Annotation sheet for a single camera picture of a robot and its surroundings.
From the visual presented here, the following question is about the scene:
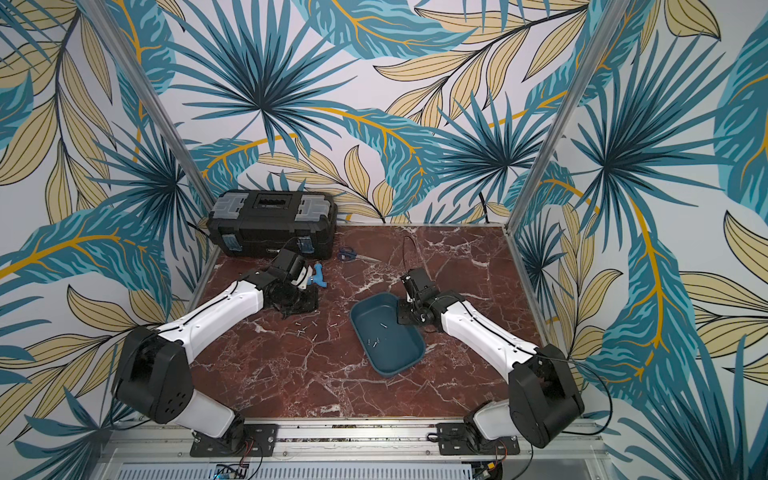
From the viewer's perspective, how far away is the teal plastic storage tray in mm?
882

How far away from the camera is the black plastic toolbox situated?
0.99 meters

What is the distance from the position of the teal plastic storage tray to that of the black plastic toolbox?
25cm
